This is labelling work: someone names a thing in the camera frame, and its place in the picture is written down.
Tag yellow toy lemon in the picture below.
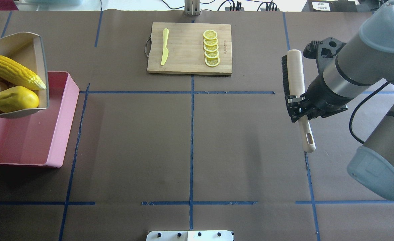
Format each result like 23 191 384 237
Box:
0 86 39 113

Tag yellow toy corn cob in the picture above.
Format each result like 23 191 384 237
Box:
0 55 47 90

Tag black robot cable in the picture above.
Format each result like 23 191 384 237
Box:
349 82 391 145

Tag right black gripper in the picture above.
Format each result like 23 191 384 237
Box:
286 38 348 123

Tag lemon slice three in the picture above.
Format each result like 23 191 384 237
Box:
203 44 219 53

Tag wooden cutting board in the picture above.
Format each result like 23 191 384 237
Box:
147 22 233 75

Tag lemon slice four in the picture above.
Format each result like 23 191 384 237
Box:
204 51 219 59

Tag beige plastic dustpan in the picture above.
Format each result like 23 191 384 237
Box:
0 32 49 118

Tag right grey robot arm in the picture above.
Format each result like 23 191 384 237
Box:
281 0 394 201

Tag lemon slice one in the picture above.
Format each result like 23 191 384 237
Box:
203 29 217 40

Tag pink rectangular bin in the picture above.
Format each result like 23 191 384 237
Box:
0 71 79 168

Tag beige hand brush black bristles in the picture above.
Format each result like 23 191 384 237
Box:
281 49 316 153

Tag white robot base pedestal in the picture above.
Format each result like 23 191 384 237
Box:
146 230 235 241

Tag yellow plastic knife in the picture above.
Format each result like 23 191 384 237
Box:
160 28 169 66

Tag lemon slice five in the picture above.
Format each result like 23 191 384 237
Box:
205 57 220 67

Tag lemon slice two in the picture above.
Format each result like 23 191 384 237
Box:
203 38 218 46

